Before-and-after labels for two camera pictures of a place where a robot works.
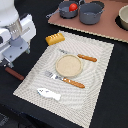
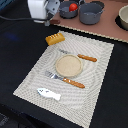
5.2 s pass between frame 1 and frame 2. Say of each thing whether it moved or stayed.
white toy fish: stayed
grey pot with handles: stayed
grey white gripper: moved
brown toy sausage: moved
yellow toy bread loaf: stayed
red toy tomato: stayed
